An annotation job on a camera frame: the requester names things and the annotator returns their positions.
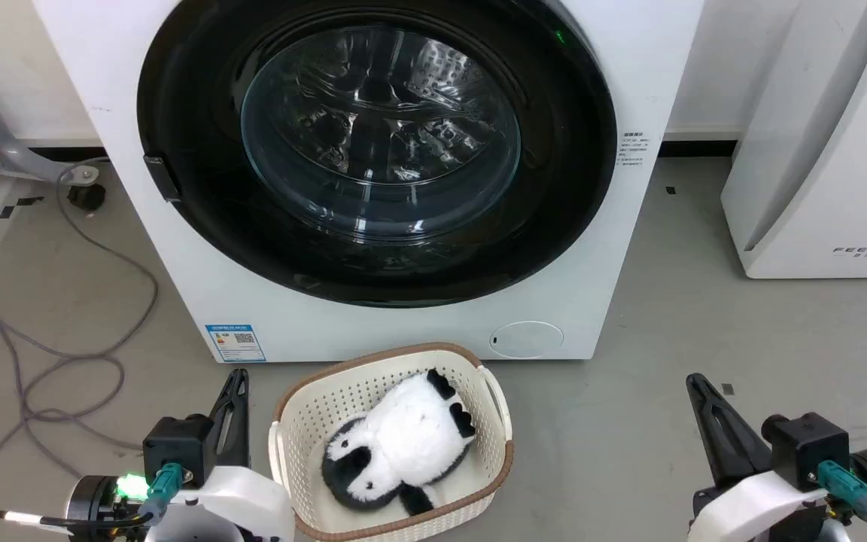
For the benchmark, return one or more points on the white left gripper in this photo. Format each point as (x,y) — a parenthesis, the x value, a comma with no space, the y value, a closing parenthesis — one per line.
(230,506)

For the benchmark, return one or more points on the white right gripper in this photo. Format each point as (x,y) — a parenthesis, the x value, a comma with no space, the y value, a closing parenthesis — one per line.
(757,506)

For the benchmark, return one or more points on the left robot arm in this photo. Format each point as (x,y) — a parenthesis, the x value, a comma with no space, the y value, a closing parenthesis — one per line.
(95,503)

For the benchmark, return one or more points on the white front-load washing machine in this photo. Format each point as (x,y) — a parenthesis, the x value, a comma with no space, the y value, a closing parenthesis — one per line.
(140,248)

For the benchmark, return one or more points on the black round washer door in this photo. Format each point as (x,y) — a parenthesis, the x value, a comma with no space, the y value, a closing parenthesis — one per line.
(200,150)

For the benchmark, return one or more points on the cream laundry basket brown rim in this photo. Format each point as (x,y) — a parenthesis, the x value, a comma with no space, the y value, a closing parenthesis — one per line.
(309,421)

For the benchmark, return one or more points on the black and white panda plush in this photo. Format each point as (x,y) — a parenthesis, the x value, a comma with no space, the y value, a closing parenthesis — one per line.
(411,440)

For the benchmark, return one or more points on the white air purifier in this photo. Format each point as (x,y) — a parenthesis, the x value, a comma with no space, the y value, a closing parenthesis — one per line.
(817,188)

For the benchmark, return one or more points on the black caster wheel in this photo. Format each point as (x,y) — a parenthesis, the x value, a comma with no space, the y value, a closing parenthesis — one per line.
(86,196)

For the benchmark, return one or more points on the grey metal furniture leg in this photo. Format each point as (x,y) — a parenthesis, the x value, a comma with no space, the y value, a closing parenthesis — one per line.
(4,147)

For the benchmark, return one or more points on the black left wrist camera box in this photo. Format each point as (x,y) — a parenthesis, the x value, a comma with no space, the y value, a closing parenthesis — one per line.
(176,446)

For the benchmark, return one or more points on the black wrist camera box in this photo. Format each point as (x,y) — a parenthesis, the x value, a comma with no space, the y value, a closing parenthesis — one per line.
(176,446)
(808,448)

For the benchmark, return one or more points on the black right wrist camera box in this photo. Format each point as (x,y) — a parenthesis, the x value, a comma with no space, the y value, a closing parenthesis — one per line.
(808,448)

